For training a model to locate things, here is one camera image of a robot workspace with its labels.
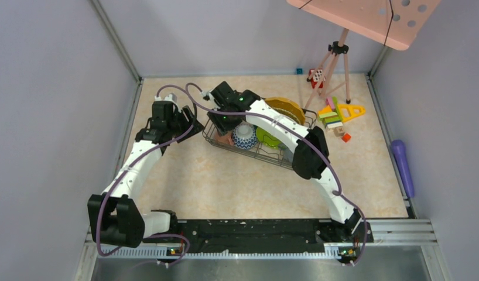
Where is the red patterned bowl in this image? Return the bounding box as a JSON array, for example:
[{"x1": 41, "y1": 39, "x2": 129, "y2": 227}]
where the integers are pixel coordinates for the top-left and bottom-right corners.
[{"x1": 232, "y1": 123, "x2": 258, "y2": 150}]

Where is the dark wire dish rack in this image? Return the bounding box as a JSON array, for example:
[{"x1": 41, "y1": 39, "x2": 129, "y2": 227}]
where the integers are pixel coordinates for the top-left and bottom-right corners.
[{"x1": 201, "y1": 108, "x2": 319, "y2": 172}]

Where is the green plate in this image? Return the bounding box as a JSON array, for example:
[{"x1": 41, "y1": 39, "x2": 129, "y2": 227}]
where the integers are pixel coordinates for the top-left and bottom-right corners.
[{"x1": 255, "y1": 127, "x2": 282, "y2": 148}]

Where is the yellow polka dot plate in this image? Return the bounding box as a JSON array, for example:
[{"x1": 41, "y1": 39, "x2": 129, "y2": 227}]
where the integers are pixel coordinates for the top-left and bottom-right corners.
[{"x1": 264, "y1": 97, "x2": 306, "y2": 125}]

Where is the grey white cup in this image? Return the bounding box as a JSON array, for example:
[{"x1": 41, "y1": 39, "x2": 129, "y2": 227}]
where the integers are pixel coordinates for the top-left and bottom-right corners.
[{"x1": 282, "y1": 148, "x2": 294, "y2": 163}]

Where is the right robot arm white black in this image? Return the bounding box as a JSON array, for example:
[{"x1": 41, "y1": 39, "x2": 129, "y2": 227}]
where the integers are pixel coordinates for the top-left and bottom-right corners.
[{"x1": 201, "y1": 81, "x2": 362, "y2": 241}]

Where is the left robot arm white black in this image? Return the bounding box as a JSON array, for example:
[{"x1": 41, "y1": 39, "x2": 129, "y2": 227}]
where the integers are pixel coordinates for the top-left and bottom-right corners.
[{"x1": 87, "y1": 100, "x2": 204, "y2": 248}]

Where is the red white dice box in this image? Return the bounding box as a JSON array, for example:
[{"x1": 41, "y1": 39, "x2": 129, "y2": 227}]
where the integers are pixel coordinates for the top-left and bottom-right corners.
[{"x1": 307, "y1": 68, "x2": 326, "y2": 89}]

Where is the stack of coloured wooden blocks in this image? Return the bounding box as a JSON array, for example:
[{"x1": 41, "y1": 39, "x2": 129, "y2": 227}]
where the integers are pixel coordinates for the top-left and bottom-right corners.
[{"x1": 318, "y1": 97, "x2": 345, "y2": 137}]

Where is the pink tripod stand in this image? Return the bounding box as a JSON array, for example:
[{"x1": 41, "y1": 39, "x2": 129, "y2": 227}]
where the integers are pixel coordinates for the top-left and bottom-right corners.
[{"x1": 304, "y1": 28, "x2": 351, "y2": 108}]

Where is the yellow triangle toy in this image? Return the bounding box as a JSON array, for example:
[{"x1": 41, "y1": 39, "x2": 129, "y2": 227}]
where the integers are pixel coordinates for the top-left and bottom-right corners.
[{"x1": 337, "y1": 104, "x2": 366, "y2": 123}]

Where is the orange cube block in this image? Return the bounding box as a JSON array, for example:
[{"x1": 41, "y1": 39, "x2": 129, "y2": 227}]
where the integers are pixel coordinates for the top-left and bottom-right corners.
[{"x1": 341, "y1": 133, "x2": 351, "y2": 142}]

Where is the pink perforated board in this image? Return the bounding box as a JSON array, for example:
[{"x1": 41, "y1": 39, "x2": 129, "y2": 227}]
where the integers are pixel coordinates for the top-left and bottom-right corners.
[{"x1": 287, "y1": 0, "x2": 440, "y2": 51}]

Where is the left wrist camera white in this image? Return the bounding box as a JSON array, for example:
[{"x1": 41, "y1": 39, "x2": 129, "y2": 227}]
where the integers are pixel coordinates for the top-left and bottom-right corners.
[{"x1": 154, "y1": 92, "x2": 178, "y2": 106}]

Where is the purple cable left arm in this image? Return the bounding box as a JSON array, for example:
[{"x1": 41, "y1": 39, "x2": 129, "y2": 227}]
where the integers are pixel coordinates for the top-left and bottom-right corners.
[{"x1": 97, "y1": 84, "x2": 197, "y2": 268}]

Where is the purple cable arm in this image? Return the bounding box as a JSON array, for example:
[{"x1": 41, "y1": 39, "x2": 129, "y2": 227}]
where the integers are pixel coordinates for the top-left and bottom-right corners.
[
  {"x1": 97, "y1": 84, "x2": 197, "y2": 268},
  {"x1": 185, "y1": 82, "x2": 368, "y2": 265}
]

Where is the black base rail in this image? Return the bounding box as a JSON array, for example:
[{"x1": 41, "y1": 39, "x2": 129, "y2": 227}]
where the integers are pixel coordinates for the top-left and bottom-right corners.
[{"x1": 143, "y1": 219, "x2": 374, "y2": 254}]

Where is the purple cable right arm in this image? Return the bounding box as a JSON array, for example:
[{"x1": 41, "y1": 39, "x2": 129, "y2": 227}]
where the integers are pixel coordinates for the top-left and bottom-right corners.
[{"x1": 185, "y1": 82, "x2": 368, "y2": 265}]

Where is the purple handle tool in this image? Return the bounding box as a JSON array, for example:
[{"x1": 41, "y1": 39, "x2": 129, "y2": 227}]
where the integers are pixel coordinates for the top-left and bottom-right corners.
[{"x1": 391, "y1": 139, "x2": 415, "y2": 198}]

